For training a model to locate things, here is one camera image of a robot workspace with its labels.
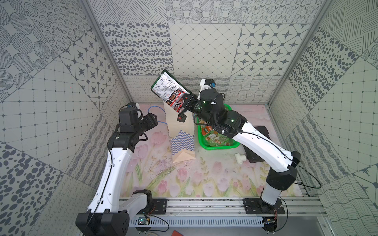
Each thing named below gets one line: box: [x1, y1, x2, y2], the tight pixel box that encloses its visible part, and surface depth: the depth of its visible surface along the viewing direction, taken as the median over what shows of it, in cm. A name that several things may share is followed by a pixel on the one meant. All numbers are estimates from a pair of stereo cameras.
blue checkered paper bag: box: [163, 101, 196, 164], surface depth 77 cm
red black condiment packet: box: [150, 69, 192, 114], surface depth 60 cm
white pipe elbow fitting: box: [234, 152, 247, 165], surface depth 90 cm
